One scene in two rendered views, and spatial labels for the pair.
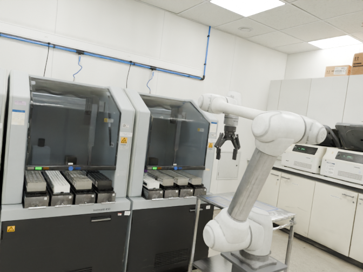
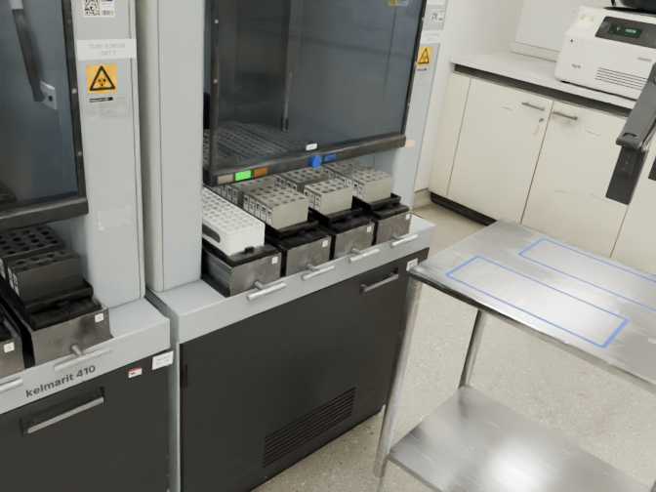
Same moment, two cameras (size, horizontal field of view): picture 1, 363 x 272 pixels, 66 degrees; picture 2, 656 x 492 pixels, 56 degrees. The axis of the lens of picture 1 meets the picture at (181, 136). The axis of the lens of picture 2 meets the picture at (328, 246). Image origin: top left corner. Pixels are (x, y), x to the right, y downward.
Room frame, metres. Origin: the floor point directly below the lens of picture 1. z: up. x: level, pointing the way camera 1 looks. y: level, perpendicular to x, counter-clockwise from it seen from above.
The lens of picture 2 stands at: (1.07, 0.27, 1.45)
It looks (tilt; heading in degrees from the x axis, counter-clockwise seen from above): 27 degrees down; 347
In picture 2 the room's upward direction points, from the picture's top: 7 degrees clockwise
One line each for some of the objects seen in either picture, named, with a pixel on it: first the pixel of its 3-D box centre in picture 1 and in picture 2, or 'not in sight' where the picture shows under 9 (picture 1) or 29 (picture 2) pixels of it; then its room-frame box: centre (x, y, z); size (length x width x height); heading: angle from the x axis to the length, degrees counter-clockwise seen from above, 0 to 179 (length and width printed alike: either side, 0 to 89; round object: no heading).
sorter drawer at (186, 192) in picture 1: (168, 183); (274, 194); (2.67, 0.07, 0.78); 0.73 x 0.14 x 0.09; 33
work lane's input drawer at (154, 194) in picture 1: (139, 183); (179, 217); (2.51, 0.33, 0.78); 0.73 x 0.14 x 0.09; 33
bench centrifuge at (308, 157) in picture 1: (313, 147); (650, 22); (3.92, -1.85, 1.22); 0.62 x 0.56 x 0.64; 121
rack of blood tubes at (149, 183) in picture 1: (146, 181); (209, 217); (2.39, 0.26, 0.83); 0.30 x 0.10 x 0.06; 33
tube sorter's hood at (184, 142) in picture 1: (167, 130); (262, 5); (2.63, 0.14, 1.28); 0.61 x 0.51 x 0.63; 123
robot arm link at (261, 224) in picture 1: (255, 229); not in sight; (1.48, -0.45, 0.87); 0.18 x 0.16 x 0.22; 117
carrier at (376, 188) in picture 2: (196, 181); (375, 188); (2.56, -0.18, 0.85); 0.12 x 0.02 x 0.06; 122
